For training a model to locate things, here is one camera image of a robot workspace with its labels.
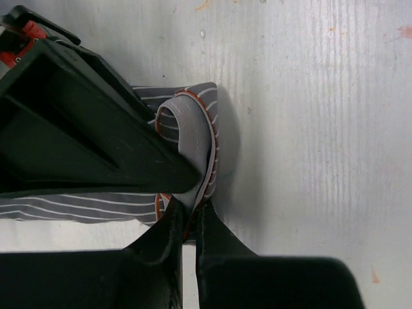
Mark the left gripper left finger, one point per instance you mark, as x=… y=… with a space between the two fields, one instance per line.
x=145 y=274

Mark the grey striped underwear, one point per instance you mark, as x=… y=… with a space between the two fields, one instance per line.
x=187 y=119

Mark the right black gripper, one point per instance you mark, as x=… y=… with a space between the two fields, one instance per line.
x=21 y=28

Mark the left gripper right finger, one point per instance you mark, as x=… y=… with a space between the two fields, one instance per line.
x=230 y=275

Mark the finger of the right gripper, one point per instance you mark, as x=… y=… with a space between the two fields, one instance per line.
x=66 y=130

